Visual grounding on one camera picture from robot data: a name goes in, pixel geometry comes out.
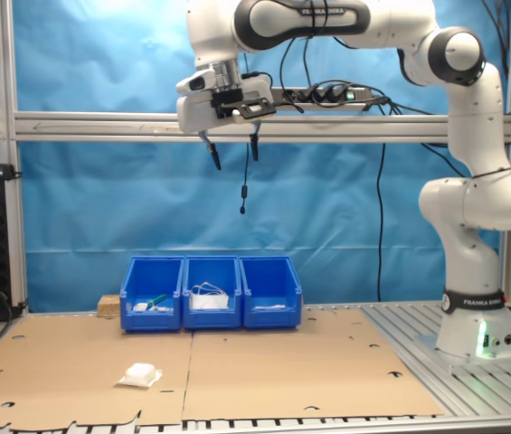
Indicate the cotton pack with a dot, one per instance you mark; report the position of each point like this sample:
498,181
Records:
139,375

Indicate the grey power strip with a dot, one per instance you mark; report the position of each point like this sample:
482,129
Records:
363,105

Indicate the white face mask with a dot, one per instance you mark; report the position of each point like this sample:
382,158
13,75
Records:
207,302

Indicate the loose green tube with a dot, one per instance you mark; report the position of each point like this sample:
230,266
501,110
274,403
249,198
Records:
155,299

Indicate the flat printed white packet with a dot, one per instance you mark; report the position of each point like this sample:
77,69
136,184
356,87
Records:
269,308

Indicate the blue plastic bin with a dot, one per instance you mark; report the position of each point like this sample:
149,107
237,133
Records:
146,321
212,318
273,318

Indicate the long printed white packet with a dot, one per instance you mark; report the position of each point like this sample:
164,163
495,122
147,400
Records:
139,307

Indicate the chipboard wood block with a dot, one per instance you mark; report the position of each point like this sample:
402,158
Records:
109,307

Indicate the brown cardboard sheet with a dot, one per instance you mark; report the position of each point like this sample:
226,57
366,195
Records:
78,361
305,370

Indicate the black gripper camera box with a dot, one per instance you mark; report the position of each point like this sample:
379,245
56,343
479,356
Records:
237,97

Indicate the horizontal aluminium frame beam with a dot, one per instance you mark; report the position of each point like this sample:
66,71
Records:
101,126

